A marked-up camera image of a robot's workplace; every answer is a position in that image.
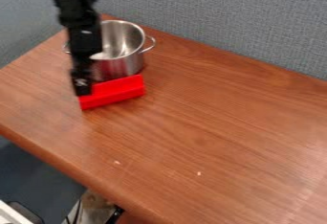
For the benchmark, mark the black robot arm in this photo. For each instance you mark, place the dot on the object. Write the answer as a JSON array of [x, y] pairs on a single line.
[[79, 18]]

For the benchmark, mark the white object at corner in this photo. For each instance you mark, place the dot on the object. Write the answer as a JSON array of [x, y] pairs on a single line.
[[17, 214]]

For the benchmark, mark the metal table leg frame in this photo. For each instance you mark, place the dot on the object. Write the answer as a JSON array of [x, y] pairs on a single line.
[[94, 210]]

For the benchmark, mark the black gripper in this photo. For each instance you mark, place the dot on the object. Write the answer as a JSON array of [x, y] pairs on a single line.
[[82, 21]]

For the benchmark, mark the stainless steel pot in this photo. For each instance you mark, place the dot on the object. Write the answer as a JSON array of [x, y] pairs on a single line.
[[126, 43]]

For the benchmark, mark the red rectangular block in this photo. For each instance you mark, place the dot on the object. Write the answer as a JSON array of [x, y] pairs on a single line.
[[113, 91]]

